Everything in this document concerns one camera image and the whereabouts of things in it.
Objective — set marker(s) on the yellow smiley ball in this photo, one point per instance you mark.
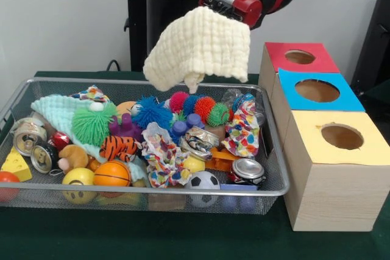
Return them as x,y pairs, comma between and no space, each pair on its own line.
78,176

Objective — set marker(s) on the yellow tennis ball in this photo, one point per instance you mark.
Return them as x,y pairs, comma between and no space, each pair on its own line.
194,164

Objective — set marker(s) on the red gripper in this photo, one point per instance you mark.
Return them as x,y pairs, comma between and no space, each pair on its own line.
231,1

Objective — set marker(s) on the multicolour patterned cloth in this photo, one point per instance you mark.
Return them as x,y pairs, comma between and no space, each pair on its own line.
242,129

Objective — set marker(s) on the small multicolour cloth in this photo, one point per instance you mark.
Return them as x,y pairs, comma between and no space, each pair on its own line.
161,156

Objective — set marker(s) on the purple knobby ball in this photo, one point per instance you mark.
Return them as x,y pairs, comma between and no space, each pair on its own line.
125,127

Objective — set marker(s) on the cream knitted cloth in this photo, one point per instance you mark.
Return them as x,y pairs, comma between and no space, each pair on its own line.
201,47

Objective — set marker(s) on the mint green cloth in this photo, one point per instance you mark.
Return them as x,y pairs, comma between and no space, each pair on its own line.
58,111

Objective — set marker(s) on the yellow cheese wedge toy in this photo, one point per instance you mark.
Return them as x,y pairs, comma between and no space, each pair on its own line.
15,165

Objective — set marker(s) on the blue spiky rubber ball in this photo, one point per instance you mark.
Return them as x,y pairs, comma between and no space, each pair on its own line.
149,114

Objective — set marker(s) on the clear mesh bin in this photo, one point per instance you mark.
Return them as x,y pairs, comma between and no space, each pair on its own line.
274,175

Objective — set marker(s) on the red ball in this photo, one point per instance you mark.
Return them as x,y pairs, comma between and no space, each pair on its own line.
6,184

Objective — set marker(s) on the green spiky rubber ball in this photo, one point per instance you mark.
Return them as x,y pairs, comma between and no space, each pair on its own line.
91,125

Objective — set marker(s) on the striped tiger plush toy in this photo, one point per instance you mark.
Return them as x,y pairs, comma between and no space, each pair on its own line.
119,147

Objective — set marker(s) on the crushed red drink can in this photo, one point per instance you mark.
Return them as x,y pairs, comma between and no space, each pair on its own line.
248,168

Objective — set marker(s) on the wooden box with three holes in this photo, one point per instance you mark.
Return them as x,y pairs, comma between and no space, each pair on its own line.
329,199

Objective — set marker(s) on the black monitor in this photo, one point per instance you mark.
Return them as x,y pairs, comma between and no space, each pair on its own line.
375,47

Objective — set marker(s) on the black and white soccer ball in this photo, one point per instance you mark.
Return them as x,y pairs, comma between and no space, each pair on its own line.
202,181

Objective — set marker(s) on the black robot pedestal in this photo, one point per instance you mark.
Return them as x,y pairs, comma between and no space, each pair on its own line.
158,22

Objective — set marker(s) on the orange toy basketball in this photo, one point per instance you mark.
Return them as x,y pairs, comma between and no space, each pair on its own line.
113,173

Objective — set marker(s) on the silver drink can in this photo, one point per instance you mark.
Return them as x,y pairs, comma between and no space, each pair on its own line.
28,138

